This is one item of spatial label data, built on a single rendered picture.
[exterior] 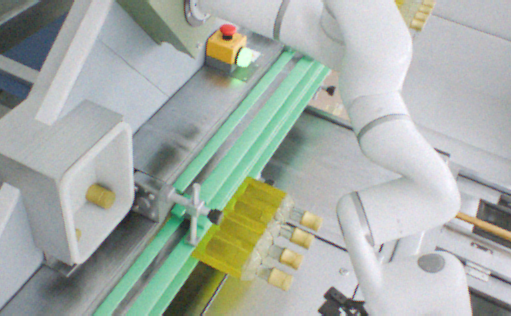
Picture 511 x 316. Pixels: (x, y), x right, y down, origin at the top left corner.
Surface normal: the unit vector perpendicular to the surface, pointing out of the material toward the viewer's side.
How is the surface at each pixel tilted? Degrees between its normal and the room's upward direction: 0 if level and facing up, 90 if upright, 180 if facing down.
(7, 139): 90
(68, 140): 90
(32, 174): 90
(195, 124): 90
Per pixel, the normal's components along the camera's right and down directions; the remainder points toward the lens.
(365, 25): -0.12, -0.48
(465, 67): -0.43, 0.60
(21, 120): 0.12, -0.70
